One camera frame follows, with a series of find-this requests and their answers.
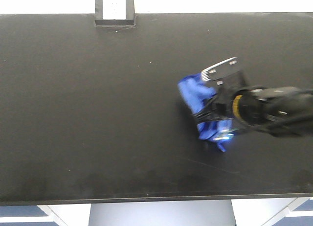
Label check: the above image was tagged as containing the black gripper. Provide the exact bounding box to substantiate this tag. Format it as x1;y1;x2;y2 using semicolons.
210;70;252;136

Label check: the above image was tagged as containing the blue microfiber cloth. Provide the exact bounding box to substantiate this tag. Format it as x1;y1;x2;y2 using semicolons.
178;73;232;152

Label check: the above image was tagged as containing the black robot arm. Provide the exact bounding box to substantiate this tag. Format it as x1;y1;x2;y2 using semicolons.
209;70;313;137

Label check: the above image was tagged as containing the blue base cabinet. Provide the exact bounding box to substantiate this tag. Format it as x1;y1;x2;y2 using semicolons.
0;203;91;226
231;197;313;226

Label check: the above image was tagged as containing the black white socket box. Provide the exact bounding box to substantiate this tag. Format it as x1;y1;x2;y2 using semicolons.
95;0;136;27

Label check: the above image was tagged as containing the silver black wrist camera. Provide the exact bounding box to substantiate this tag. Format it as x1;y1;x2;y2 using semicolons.
201;57;239;82

